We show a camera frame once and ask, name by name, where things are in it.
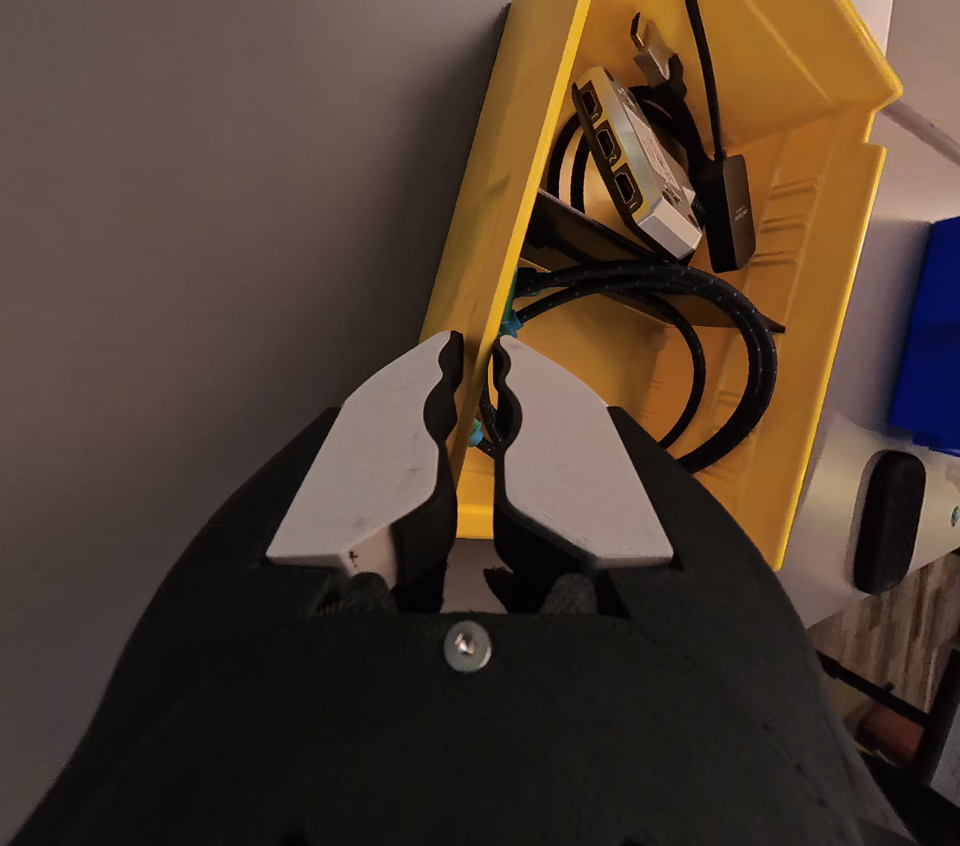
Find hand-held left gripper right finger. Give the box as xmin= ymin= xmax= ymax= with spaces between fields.
xmin=491 ymin=336 xmax=676 ymax=575

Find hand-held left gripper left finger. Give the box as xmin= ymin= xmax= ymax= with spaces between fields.
xmin=264 ymin=330 xmax=466 ymax=583

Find braided hdmi cable green plugs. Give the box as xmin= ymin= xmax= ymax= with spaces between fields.
xmin=652 ymin=302 xmax=711 ymax=446
xmin=480 ymin=261 xmax=781 ymax=476

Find black hdmi adapter with cable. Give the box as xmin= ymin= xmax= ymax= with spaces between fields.
xmin=648 ymin=0 xmax=759 ymax=275

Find yellow plastic bin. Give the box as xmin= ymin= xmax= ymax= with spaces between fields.
xmin=416 ymin=0 xmax=906 ymax=571

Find blue plastic bin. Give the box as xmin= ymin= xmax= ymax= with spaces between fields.
xmin=887 ymin=216 xmax=960 ymax=455

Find black bin divider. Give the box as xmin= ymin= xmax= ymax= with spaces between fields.
xmin=519 ymin=186 xmax=786 ymax=335

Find black metal frame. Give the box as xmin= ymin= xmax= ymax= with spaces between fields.
xmin=810 ymin=636 xmax=960 ymax=795

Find white cable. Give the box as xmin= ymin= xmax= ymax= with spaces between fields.
xmin=877 ymin=99 xmax=960 ymax=159

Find black cable with silver plug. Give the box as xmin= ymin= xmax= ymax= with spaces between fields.
xmin=546 ymin=9 xmax=710 ymax=217

